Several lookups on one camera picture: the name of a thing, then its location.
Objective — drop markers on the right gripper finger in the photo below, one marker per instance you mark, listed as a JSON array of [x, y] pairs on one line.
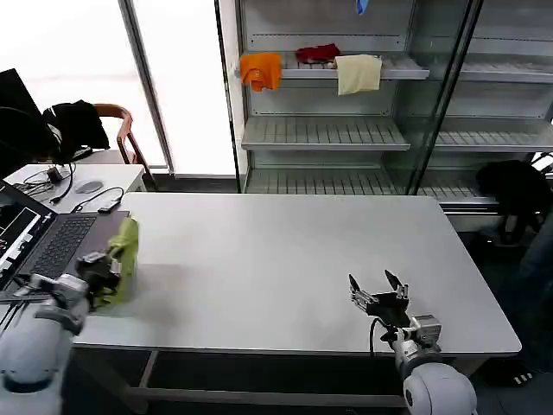
[[401, 291], [360, 297]]

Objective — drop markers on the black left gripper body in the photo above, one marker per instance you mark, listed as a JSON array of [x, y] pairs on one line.
[[99, 279]]

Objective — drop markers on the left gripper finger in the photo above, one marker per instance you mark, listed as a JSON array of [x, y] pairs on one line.
[[115, 266], [90, 258]]

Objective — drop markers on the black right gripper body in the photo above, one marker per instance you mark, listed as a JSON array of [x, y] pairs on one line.
[[389, 308]]

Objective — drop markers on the green t-shirt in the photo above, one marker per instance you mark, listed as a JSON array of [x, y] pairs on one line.
[[129, 259]]

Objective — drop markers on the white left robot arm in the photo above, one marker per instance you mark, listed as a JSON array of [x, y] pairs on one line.
[[30, 346]]

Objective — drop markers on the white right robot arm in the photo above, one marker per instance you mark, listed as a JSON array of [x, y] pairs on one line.
[[436, 384]]

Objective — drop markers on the grey open laptop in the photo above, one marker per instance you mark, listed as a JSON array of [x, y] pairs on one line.
[[65, 246]]

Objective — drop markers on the grey computer mouse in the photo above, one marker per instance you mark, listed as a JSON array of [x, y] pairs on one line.
[[88, 187]]

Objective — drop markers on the white side desk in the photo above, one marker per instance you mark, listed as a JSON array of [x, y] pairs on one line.
[[123, 176]]

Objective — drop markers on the black power adapter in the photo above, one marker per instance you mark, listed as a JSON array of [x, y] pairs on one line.
[[54, 174]]

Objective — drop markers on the black jacket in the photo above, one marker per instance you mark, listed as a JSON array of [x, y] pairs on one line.
[[78, 125]]

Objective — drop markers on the black chair back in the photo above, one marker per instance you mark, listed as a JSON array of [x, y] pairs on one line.
[[21, 138]]

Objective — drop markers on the brown wooden chair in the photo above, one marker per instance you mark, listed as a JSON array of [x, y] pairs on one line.
[[126, 121]]

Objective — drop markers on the black power strip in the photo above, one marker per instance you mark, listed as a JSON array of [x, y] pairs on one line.
[[520, 376]]

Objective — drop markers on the black backpack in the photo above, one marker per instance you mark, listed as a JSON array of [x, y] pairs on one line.
[[512, 186]]

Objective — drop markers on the grey metal shelf rack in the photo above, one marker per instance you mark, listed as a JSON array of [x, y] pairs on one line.
[[328, 134]]

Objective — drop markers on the black monitor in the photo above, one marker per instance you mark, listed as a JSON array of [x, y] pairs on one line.
[[13, 93]]

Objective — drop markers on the grey window frame post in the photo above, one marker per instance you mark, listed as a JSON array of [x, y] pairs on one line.
[[149, 86]]

